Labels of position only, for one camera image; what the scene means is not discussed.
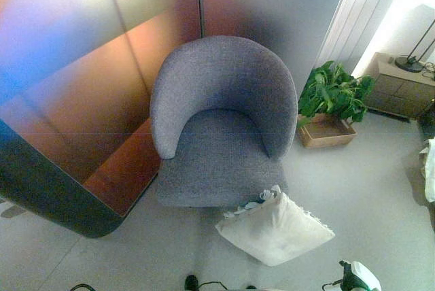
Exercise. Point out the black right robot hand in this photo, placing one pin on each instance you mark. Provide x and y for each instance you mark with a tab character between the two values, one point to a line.
361	274

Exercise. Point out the white fringed pillow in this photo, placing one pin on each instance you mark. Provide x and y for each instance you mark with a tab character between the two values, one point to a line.
278	233

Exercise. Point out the black right robot foot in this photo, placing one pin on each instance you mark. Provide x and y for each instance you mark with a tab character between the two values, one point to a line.
251	287

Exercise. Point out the black robot foot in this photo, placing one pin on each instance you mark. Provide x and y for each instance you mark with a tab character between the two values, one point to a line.
251	287
191	283

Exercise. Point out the white bedding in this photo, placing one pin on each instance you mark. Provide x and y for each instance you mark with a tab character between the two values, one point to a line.
429	168

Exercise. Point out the wooden planter box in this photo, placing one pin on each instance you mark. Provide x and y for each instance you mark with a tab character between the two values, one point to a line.
326	134

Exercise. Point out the black left robot foot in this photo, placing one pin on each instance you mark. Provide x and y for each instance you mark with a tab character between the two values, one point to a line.
191	283

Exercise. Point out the beige drawer cabinet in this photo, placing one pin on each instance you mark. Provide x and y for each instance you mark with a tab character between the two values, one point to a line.
397	94

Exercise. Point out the green leafy plant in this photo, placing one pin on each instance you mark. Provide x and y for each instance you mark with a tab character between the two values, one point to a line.
331	92

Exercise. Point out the black table lamp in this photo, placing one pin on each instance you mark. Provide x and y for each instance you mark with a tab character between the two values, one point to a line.
408	64

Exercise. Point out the grey fabric tub armchair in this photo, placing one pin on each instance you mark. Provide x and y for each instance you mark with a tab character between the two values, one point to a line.
224	100

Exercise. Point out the white curtain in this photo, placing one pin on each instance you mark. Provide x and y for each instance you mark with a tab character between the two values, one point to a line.
353	15

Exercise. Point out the wooden cabinet with dark edge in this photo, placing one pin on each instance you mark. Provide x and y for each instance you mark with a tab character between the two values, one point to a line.
115	182

